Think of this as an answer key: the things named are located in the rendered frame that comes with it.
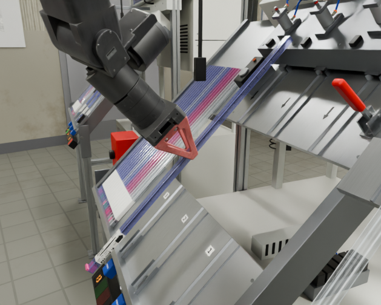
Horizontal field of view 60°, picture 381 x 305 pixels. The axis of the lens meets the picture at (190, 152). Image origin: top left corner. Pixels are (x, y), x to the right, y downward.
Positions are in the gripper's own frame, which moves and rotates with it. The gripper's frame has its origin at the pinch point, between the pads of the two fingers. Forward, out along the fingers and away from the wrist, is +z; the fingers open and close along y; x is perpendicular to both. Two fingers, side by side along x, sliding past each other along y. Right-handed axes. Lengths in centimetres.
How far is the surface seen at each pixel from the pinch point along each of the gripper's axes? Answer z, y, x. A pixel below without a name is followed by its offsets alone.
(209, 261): 10.9, -8.7, 10.6
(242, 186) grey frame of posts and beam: 53, 51, -8
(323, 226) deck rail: 10.2, -20.4, -3.6
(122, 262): 9.8, 8.6, 24.4
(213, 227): 10.7, -4.0, 6.6
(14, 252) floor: 33, 143, 103
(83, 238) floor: 60, 142, 75
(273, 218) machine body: 52, 28, -5
